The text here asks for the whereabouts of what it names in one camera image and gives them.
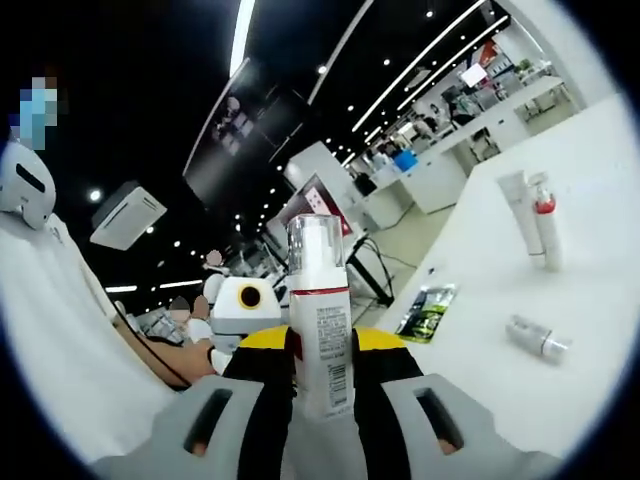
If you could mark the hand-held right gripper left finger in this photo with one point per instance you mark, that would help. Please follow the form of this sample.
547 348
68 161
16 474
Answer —
260 390

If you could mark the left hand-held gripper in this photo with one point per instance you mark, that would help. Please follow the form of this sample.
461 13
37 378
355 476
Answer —
230 310

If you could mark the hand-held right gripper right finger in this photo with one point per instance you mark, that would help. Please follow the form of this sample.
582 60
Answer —
385 390

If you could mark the green snack packet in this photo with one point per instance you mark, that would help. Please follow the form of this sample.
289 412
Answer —
427 312

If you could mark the white skincare tube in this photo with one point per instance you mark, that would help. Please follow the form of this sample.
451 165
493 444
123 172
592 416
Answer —
522 210

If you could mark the red collar skincare bottle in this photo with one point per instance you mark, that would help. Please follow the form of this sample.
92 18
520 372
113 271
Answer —
547 230

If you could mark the blue storage bin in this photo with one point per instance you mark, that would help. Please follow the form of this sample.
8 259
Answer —
405 161

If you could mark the ceiling air conditioner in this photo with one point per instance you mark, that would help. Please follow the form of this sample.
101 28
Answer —
127 217

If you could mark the large computer monitor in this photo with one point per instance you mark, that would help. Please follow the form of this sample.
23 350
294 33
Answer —
320 200

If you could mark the dark hanging ceiling screen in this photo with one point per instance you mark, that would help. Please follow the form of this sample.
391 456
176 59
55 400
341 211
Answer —
240 130

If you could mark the long white counter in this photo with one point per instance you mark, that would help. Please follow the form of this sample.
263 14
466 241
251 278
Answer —
440 175

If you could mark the white worn device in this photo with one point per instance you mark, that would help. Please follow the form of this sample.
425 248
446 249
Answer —
27 185

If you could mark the small wall screen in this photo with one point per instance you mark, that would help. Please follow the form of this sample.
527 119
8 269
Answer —
472 74

